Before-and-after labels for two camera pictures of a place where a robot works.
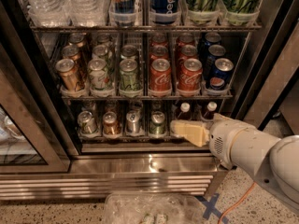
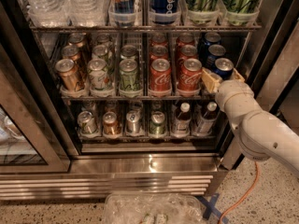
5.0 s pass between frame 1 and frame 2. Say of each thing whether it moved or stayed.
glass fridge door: stayed
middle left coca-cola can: stayed
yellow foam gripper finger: moved
